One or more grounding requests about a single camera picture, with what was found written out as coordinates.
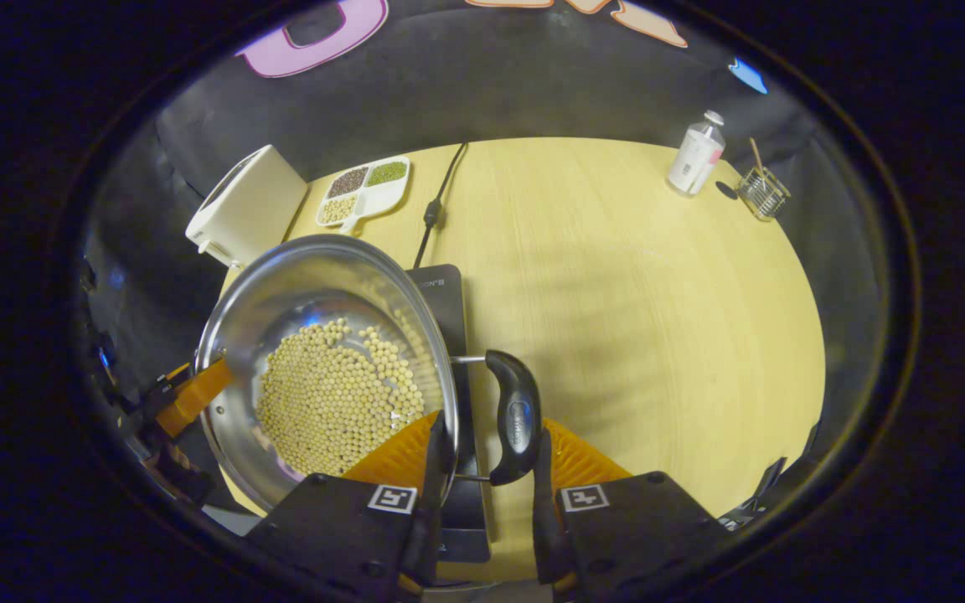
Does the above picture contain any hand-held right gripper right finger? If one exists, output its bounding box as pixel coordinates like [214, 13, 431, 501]
[531, 417, 731, 595]

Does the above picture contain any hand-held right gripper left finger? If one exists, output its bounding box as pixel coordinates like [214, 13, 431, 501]
[244, 410, 457, 600]

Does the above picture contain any black induction cooktop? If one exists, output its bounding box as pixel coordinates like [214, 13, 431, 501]
[405, 264, 493, 564]

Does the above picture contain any stainless steel pot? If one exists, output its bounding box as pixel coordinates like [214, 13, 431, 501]
[195, 234, 544, 513]

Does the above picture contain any pile of yellow soybeans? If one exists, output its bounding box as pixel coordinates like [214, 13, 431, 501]
[256, 317, 426, 478]

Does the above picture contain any white toaster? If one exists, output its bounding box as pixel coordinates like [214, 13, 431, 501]
[185, 145, 309, 269]

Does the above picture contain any white divided tray of beans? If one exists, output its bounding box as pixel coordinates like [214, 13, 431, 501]
[315, 157, 410, 235]

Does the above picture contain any small clear white-label bottle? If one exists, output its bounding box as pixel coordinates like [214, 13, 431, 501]
[667, 111, 726, 198]

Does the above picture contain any black metal frame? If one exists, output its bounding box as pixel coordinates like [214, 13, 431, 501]
[717, 421, 823, 533]

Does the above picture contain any black power cable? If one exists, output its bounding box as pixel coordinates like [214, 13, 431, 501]
[412, 142, 468, 269]

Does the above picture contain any small wire basket with stick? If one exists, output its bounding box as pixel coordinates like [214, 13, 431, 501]
[736, 138, 792, 221]

